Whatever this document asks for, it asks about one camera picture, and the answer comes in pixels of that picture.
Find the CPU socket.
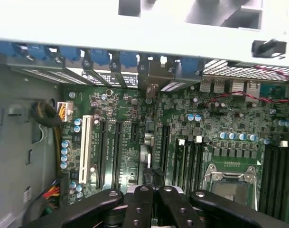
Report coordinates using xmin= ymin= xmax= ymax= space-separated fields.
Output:
xmin=203 ymin=163 xmax=259 ymax=211

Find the long black expansion slot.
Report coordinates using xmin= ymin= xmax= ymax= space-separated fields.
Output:
xmin=112 ymin=121 xmax=124 ymax=190
xmin=96 ymin=120 xmax=109 ymax=190
xmin=159 ymin=124 xmax=171 ymax=172

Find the white expansion slot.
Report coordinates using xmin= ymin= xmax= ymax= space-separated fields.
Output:
xmin=78 ymin=115 xmax=92 ymax=185

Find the green RAM stick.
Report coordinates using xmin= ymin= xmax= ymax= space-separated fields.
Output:
xmin=177 ymin=144 xmax=186 ymax=190

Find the white power connector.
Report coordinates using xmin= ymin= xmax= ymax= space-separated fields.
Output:
xmin=56 ymin=101 xmax=74 ymax=124

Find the grey power supply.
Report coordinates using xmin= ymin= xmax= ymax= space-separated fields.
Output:
xmin=0 ymin=71 xmax=63 ymax=228

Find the green motherboard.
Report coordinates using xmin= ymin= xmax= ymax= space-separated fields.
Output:
xmin=60 ymin=83 xmax=289 ymax=214

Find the silver rear port block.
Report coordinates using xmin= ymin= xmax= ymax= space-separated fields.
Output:
xmin=232 ymin=79 xmax=261 ymax=103

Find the silver USB port stack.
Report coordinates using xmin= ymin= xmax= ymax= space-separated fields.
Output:
xmin=200 ymin=78 xmax=232 ymax=94

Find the teal rear port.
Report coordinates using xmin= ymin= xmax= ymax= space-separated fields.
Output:
xmin=260 ymin=85 xmax=289 ymax=98

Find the black open PC case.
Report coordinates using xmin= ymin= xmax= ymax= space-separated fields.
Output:
xmin=0 ymin=39 xmax=289 ymax=228

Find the yellow black sleeved cable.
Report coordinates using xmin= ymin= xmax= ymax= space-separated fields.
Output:
xmin=53 ymin=125 xmax=64 ymax=178

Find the black braided power cable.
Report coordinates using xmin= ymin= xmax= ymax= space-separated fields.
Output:
xmin=31 ymin=101 xmax=62 ymax=128

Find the thin red black wire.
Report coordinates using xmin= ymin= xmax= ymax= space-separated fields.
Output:
xmin=204 ymin=64 xmax=289 ymax=106

